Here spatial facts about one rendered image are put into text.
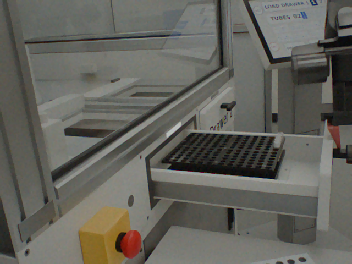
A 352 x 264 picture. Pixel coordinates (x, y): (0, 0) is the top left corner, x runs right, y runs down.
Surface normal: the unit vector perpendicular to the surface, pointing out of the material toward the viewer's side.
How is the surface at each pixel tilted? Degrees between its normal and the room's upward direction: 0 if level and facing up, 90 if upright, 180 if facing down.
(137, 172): 90
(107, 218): 0
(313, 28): 50
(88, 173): 90
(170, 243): 0
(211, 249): 0
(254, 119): 90
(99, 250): 90
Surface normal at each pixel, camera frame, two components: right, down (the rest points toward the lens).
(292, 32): 0.22, -0.40
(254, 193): -0.37, 0.33
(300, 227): 0.35, 0.27
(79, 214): 0.92, 0.05
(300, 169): -0.08, -0.94
